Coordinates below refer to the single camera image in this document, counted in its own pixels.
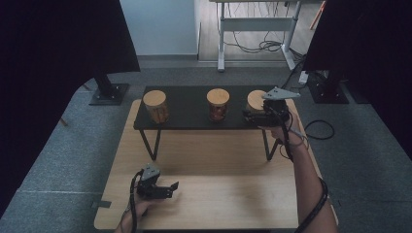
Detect person's left hand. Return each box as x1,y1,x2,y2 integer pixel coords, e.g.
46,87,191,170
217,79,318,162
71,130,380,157
130,193,166,221

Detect white desk frame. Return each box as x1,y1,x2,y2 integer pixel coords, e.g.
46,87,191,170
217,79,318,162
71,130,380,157
209,0,305,73

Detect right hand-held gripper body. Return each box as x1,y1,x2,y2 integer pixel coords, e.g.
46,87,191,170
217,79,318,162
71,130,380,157
254,86,301,128

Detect glass jar with orange contents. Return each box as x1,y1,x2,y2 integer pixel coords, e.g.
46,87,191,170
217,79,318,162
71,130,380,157
142,89,170,124

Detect glass jar with pale contents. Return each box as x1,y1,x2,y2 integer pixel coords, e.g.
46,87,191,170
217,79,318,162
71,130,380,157
245,89,268,115

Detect black raised shelf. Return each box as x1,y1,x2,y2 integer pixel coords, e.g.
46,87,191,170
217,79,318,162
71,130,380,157
133,84,292,162

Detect black curtain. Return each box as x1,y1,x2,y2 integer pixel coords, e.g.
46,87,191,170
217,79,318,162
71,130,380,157
302,0,412,159
0,0,141,217

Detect person's right hand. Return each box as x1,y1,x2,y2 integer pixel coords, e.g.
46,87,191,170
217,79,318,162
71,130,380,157
258,108,309,153

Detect left hand-held gripper cable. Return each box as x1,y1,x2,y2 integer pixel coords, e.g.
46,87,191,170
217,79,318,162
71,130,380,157
128,170,144,233

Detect grey wrist strap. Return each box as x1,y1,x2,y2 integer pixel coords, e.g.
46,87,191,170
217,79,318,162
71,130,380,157
287,126,309,148

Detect black cables under desk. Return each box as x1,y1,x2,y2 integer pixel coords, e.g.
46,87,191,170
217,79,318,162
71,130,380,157
223,3,305,63

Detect glass jar with red contents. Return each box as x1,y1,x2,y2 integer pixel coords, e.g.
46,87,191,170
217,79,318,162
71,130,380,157
206,87,230,123

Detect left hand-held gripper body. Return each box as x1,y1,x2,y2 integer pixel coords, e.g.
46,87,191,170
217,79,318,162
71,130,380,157
135,163,174,200

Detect orange stick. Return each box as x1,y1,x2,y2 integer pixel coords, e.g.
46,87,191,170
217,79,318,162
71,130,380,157
309,0,326,31

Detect black cable loop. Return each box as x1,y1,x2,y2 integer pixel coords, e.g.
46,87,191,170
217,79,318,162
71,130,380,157
304,119,335,141

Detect white power strip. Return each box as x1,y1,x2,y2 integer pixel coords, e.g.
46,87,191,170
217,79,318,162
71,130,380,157
297,70,310,85

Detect black stand base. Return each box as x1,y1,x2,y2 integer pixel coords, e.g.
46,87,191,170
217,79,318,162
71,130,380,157
88,72,130,107
307,69,350,105

